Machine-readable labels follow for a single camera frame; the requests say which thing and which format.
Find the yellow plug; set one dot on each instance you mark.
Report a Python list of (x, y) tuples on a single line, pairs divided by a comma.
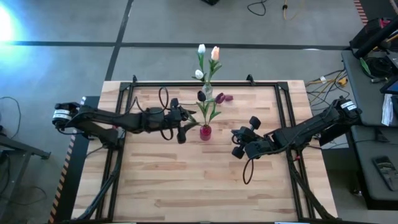
[(342, 81)]

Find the peach artificial tulip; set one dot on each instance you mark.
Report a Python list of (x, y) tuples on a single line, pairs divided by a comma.
[(215, 53)]

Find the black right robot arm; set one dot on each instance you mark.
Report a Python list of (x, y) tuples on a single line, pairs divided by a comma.
[(311, 127)]

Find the clear ribbed glass vase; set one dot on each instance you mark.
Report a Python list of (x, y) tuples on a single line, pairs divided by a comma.
[(207, 90)]

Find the dark grey side desk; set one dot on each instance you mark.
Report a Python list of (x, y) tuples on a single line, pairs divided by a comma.
[(370, 93)]

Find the white artificial tulip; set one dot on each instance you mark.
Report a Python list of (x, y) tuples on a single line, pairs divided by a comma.
[(199, 74), (201, 48)]

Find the red ribbed glass vase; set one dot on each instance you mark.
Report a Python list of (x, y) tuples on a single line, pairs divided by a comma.
[(205, 133)]

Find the black stand pole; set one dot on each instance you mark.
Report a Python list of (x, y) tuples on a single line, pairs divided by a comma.
[(376, 37)]

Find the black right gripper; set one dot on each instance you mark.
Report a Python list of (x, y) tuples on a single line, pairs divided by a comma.
[(255, 146)]

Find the pink-red artificial tulip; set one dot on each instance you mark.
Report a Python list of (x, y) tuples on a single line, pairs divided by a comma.
[(229, 98)]

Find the black hazard-striped floor mat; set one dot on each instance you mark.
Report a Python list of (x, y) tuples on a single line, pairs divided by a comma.
[(73, 174)]

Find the tablet with blue screen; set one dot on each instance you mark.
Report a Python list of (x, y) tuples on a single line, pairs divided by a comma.
[(391, 87)]

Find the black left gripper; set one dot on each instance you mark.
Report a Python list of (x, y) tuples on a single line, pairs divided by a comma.
[(174, 118)]

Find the black metal side table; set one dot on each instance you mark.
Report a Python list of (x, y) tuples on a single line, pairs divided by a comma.
[(31, 151)]

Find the dark purple-red artificial tulip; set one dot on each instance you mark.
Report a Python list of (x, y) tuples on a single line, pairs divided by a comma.
[(219, 98)]

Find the black aluminium table frame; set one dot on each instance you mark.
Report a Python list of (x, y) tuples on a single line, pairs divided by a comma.
[(248, 84)]

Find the black frame clamp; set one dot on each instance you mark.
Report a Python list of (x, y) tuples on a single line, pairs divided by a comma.
[(134, 78), (250, 79)]

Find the white papers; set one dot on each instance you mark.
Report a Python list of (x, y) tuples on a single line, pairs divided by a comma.
[(388, 109)]

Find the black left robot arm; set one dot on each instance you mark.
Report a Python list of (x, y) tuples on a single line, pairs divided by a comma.
[(102, 118)]

